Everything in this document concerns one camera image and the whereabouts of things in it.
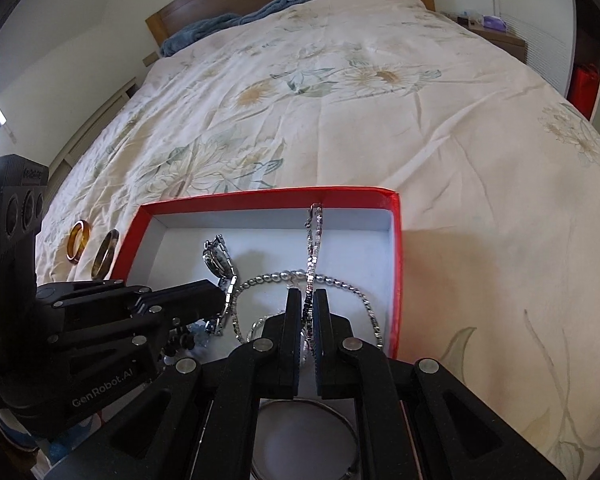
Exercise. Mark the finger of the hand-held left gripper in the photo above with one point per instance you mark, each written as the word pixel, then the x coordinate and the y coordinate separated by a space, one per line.
pixel 195 297
pixel 115 335

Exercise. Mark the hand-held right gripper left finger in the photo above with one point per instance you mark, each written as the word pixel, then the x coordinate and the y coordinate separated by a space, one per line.
pixel 292 320

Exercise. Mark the floral cream bedspread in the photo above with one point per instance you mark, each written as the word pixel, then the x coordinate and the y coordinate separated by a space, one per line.
pixel 380 135

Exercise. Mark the red bag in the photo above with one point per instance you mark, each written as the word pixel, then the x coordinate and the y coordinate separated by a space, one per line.
pixel 584 90

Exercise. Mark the wooden nightstand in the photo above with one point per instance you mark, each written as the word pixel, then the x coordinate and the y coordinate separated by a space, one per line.
pixel 500 42

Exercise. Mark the wall switch plate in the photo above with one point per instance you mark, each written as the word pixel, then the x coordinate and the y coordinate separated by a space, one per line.
pixel 151 58

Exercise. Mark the amber translucent bangle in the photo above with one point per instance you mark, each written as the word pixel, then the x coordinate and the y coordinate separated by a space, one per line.
pixel 70 247

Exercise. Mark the open closet shelf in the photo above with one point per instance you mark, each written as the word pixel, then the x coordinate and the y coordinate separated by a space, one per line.
pixel 592 35

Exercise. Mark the large blue pillow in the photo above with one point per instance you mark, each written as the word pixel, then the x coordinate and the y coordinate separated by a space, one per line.
pixel 195 35

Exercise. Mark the silver wristwatch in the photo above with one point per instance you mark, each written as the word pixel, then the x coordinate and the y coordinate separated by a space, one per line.
pixel 219 260

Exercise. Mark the flat blue pillow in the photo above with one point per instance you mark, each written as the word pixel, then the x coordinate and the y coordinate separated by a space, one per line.
pixel 280 5

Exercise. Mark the dark brown bangle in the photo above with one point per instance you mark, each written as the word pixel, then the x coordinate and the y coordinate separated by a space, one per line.
pixel 96 265

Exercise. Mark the white wardrobe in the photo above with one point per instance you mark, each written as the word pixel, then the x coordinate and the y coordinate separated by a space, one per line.
pixel 535 20

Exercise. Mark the purple tissue box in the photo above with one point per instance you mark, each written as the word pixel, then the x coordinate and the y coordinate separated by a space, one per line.
pixel 495 23

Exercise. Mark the red cardboard box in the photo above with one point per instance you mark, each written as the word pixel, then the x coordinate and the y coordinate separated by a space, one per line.
pixel 270 240

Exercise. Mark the thin silver bangle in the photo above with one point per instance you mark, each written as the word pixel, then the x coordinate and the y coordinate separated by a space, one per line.
pixel 305 401

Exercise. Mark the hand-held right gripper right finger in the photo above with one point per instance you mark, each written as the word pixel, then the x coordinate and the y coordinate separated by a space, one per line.
pixel 322 320

